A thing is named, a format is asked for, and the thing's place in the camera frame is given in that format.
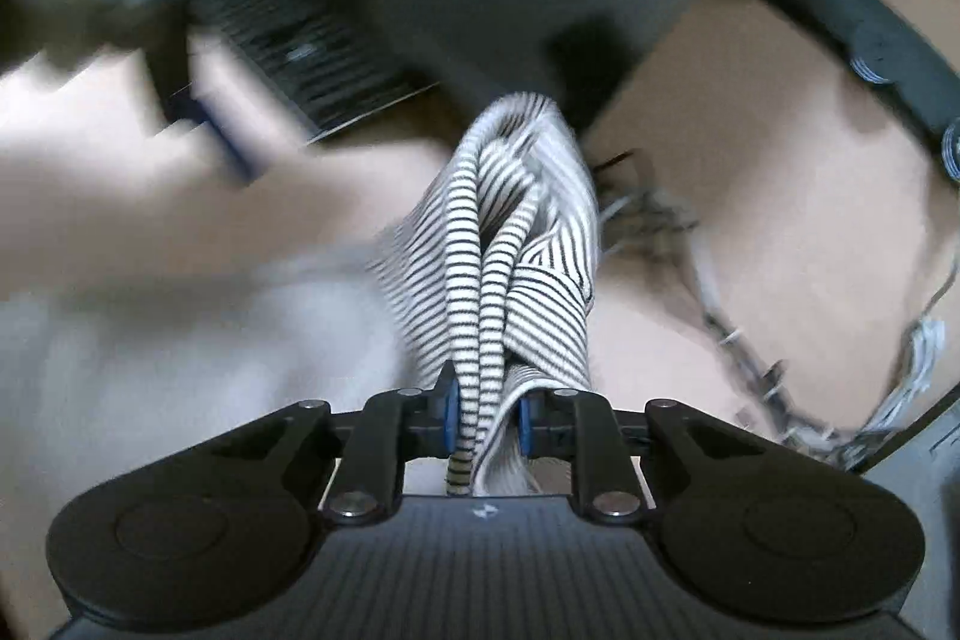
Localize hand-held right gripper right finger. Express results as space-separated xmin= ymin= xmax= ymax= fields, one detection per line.
xmin=516 ymin=388 xmax=760 ymax=525

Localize black and white striped shirt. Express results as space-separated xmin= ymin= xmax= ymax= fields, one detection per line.
xmin=366 ymin=92 xmax=602 ymax=498

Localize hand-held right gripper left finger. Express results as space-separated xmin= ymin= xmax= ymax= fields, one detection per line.
xmin=211 ymin=361 xmax=460 ymax=528

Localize black curved bar with coils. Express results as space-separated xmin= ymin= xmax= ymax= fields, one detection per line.
xmin=718 ymin=0 xmax=960 ymax=185

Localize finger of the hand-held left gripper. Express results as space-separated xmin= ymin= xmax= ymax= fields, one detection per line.
xmin=148 ymin=34 xmax=260 ymax=188

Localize black keyboard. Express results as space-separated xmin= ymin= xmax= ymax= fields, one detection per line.
xmin=186 ymin=0 xmax=445 ymax=140

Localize bundle of grey cables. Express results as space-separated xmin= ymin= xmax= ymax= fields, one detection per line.
xmin=596 ymin=149 xmax=960 ymax=472

